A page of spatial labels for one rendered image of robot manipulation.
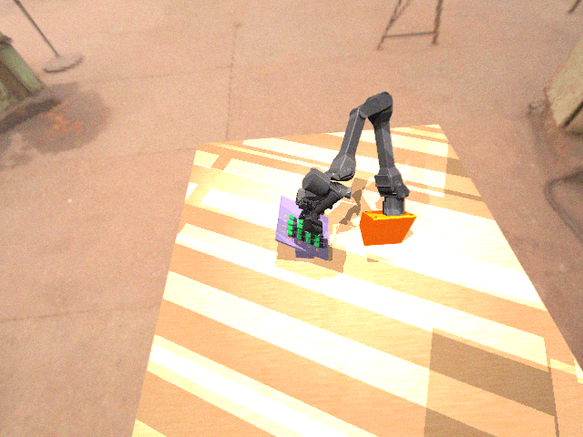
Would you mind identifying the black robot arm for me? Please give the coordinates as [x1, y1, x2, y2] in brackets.
[295, 91, 410, 216]

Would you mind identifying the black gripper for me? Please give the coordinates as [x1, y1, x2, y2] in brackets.
[298, 195, 332, 236]

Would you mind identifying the lavender switch panel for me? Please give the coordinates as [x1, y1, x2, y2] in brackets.
[275, 196, 329, 260]

